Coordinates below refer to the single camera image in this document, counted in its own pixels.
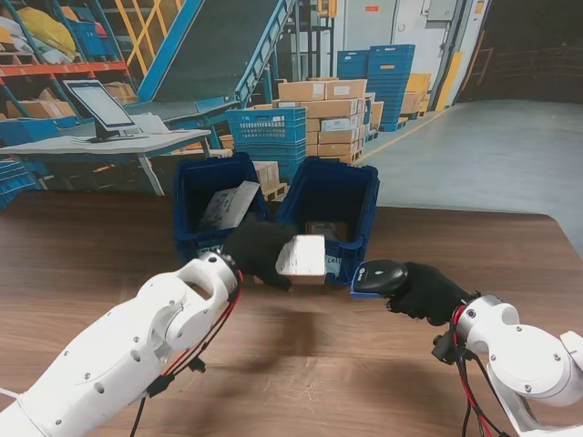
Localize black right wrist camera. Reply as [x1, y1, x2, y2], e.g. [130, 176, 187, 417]
[431, 332, 461, 365]

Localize paper label boxed parcels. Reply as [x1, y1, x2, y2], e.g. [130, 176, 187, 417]
[322, 254, 343, 279]

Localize black and blue barcode scanner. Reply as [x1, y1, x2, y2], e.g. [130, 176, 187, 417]
[350, 259, 409, 300]

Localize blue bin labelled bagged parcels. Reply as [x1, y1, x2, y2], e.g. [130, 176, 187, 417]
[171, 152, 270, 265]

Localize blue bin labelled boxed parcels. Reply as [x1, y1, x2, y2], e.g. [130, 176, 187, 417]
[271, 155, 380, 289]

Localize red black arm cable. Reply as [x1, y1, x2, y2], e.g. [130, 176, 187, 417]
[448, 307, 511, 437]
[129, 272, 247, 437]

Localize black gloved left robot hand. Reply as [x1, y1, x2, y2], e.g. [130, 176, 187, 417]
[221, 220, 298, 292]

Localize white plastic mailer bag parcel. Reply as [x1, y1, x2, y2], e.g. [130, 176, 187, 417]
[198, 179, 261, 231]

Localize printed warehouse backdrop banner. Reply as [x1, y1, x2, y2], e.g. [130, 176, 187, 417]
[0, 0, 583, 216]

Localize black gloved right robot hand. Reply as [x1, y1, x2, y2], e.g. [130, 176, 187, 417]
[384, 261, 470, 327]

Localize cardboard box handwritten label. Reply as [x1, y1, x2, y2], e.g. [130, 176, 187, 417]
[303, 219, 351, 242]

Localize red black right arm cable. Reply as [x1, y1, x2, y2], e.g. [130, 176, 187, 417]
[448, 307, 511, 437]

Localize tall cardboard box white label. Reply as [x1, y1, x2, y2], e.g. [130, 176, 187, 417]
[275, 233, 328, 287]

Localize red black left arm cable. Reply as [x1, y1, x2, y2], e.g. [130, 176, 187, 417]
[129, 272, 247, 437]

